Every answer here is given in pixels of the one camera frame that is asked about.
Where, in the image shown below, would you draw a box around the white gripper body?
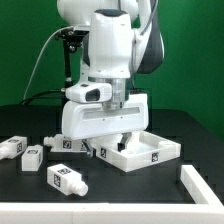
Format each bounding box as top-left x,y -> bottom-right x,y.
62,93 -> 148,140

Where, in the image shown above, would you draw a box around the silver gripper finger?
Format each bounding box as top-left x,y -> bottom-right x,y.
119,132 -> 132,150
82,139 -> 94,157

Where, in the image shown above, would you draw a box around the white square table top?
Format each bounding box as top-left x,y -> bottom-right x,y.
91,131 -> 181,172

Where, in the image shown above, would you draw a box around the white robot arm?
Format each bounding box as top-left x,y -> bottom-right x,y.
57,0 -> 164,154

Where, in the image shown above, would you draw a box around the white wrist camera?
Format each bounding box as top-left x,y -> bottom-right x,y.
66,82 -> 112,103

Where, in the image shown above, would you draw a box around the black base cables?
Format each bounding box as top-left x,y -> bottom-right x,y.
19,87 -> 74,106

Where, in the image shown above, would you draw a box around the grey camera cable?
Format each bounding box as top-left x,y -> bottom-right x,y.
22,26 -> 73,102

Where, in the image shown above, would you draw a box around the white L-shaped obstacle frame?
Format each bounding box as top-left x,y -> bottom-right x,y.
0,165 -> 224,224

